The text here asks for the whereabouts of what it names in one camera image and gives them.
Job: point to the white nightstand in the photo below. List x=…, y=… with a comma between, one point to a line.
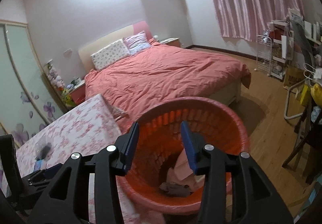
x=173, y=41

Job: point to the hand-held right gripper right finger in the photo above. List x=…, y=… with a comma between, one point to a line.
x=187, y=143

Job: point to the brown patterned wrapper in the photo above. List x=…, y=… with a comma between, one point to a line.
x=176, y=188

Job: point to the wardrobe with flower decals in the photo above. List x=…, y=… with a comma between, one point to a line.
x=20, y=75

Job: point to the cream and pink headboard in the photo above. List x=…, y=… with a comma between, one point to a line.
x=100, y=43

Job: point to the brown paper bag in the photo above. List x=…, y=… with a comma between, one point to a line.
x=293, y=77

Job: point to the pink striped pillow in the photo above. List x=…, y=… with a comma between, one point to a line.
x=137, y=41

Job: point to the pink nightstand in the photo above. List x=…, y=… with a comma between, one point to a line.
x=78, y=93

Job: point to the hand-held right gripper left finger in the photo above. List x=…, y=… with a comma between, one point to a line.
x=130, y=143

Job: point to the pink curtain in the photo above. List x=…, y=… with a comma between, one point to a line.
x=246, y=0

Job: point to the floral tablecloth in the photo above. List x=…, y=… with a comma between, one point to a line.
x=75, y=128

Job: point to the white paper bag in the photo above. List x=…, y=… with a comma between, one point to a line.
x=286, y=48

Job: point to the clothes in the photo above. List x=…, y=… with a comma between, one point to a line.
x=181, y=171

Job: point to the yellow cushion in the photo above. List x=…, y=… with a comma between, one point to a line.
x=317, y=93

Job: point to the orange plastic laundry basket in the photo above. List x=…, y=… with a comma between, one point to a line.
x=221, y=123

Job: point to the floral pillow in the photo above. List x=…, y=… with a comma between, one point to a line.
x=109, y=54

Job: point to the white bed frame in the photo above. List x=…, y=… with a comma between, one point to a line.
x=226, y=94

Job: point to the grey fabric board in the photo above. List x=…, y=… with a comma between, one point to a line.
x=300, y=35

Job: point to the bed with pink duvet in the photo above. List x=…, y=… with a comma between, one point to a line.
x=163, y=73

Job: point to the white trolley shelf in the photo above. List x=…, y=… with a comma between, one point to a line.
x=278, y=59

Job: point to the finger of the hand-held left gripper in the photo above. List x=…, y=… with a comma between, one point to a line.
x=50, y=171

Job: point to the dark wooden chair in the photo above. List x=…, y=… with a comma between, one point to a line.
x=299, y=143

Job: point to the white tubular frame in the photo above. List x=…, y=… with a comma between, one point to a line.
x=286, y=108

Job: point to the hanging plush toys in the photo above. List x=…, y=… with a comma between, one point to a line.
x=56, y=78

